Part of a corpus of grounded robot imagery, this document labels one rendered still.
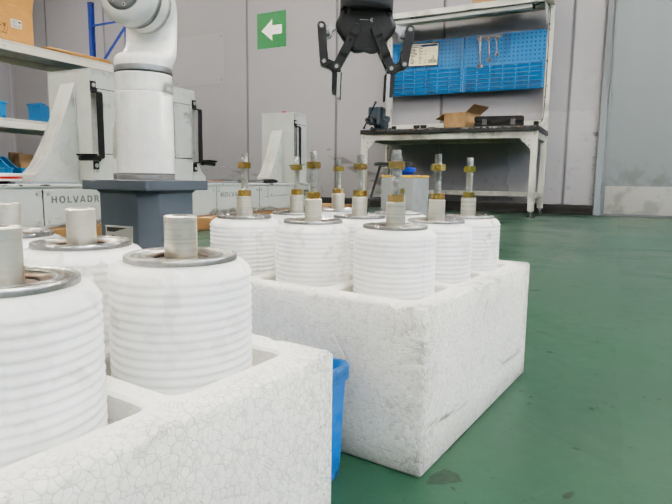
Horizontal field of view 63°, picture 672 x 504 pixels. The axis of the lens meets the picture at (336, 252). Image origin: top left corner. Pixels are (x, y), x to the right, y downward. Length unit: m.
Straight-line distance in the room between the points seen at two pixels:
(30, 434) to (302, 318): 0.39
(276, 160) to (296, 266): 3.62
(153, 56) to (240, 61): 6.17
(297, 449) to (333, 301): 0.24
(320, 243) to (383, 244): 0.10
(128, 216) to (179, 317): 0.59
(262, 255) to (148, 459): 0.48
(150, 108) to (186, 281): 0.63
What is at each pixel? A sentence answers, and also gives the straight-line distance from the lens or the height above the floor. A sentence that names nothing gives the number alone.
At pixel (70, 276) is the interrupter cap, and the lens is 0.32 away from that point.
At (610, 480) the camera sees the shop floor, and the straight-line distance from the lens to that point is 0.68.
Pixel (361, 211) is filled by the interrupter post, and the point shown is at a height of 0.26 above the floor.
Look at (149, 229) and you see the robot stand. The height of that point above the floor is 0.22.
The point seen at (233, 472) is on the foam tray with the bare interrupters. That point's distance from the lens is 0.36.
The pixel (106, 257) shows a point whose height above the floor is 0.25.
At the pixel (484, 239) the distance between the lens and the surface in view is 0.83.
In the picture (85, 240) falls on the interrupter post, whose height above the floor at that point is 0.26.
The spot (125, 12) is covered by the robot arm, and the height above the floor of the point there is 0.55.
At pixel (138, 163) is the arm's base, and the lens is 0.95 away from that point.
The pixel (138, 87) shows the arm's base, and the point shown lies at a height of 0.44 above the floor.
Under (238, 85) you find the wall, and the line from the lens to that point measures 7.09.
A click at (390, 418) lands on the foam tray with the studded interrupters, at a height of 0.06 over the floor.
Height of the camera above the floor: 0.31
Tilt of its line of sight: 8 degrees down
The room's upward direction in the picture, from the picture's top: 1 degrees clockwise
